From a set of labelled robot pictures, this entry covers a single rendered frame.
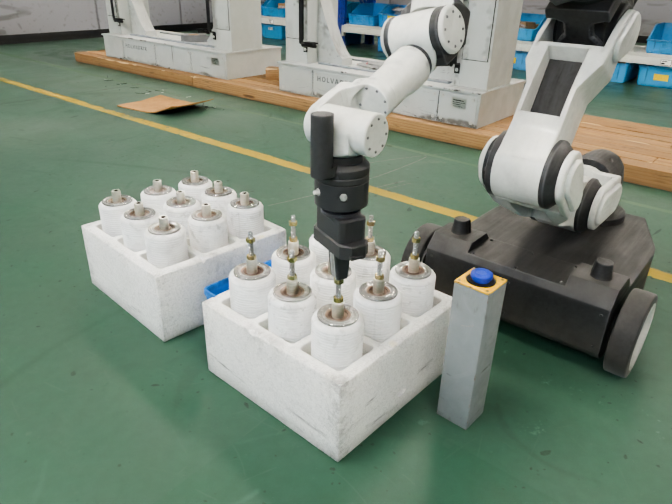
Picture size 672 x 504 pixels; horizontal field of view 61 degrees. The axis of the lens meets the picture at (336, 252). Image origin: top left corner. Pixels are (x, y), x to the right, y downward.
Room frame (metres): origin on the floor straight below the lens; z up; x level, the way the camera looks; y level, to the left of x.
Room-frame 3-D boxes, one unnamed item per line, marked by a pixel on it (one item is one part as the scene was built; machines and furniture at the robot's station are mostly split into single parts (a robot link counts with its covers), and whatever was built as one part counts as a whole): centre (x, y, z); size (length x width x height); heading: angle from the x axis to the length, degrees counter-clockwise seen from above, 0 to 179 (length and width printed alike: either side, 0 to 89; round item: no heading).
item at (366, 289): (0.95, -0.08, 0.25); 0.08 x 0.08 x 0.01
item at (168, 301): (1.38, 0.41, 0.09); 0.39 x 0.39 x 0.18; 46
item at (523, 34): (5.82, -1.76, 0.36); 0.50 x 0.38 x 0.21; 141
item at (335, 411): (1.03, 0.00, 0.09); 0.39 x 0.39 x 0.18; 49
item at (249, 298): (1.02, 0.17, 0.16); 0.10 x 0.10 x 0.18
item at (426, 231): (1.39, -0.25, 0.10); 0.20 x 0.05 x 0.20; 141
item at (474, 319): (0.89, -0.26, 0.16); 0.07 x 0.07 x 0.31; 49
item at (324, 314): (0.86, -0.01, 0.25); 0.08 x 0.08 x 0.01
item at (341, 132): (0.85, -0.01, 0.57); 0.11 x 0.11 x 0.11; 53
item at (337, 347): (0.86, -0.01, 0.16); 0.10 x 0.10 x 0.18
